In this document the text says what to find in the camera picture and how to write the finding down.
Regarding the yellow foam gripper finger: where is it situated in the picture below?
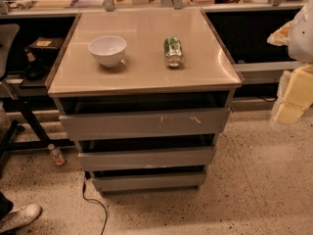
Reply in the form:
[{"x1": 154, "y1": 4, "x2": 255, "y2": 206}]
[{"x1": 270, "y1": 65, "x2": 313, "y2": 126}]

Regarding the grey bottom drawer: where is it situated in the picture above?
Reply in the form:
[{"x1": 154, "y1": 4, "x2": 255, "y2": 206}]
[{"x1": 92, "y1": 172, "x2": 206, "y2": 192}]

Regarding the grey drawer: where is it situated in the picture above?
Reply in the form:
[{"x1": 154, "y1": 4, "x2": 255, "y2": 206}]
[
  {"x1": 92, "y1": 172, "x2": 206, "y2": 192},
  {"x1": 78, "y1": 147, "x2": 215, "y2": 171},
  {"x1": 60, "y1": 108, "x2": 230, "y2": 141}
]

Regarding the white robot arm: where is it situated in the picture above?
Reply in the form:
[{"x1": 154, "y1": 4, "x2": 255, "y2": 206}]
[{"x1": 267, "y1": 0, "x2": 313, "y2": 129}]

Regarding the grey top drawer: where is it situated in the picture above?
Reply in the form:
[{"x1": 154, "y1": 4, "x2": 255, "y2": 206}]
[{"x1": 60, "y1": 108, "x2": 230, "y2": 141}]

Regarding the grey middle drawer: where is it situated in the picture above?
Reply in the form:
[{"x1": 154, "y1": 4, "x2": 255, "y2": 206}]
[{"x1": 78, "y1": 147, "x2": 215, "y2": 171}]

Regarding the grey drawer cabinet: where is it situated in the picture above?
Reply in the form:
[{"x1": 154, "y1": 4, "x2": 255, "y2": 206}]
[{"x1": 44, "y1": 7, "x2": 245, "y2": 198}]

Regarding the green soda can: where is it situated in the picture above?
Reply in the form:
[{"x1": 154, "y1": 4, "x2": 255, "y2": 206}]
[{"x1": 163, "y1": 36, "x2": 184, "y2": 68}]

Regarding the white bowl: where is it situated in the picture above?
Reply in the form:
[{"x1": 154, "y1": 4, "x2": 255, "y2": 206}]
[{"x1": 88, "y1": 36, "x2": 126, "y2": 68}]

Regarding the plastic bottle on floor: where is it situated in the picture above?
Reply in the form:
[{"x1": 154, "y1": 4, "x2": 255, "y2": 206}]
[{"x1": 48, "y1": 144, "x2": 66, "y2": 165}]

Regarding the black box with label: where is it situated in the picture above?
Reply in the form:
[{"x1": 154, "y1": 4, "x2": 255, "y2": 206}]
[{"x1": 28, "y1": 37, "x2": 64, "y2": 53}]

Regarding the black office chair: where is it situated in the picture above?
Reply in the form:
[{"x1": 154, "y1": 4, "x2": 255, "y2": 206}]
[{"x1": 0, "y1": 23, "x2": 20, "y2": 172}]

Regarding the white sneaker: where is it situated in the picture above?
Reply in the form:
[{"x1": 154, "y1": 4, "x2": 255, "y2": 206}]
[{"x1": 0, "y1": 203, "x2": 42, "y2": 234}]

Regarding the black cable on floor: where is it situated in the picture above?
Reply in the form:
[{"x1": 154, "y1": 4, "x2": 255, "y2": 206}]
[{"x1": 81, "y1": 171, "x2": 109, "y2": 235}]

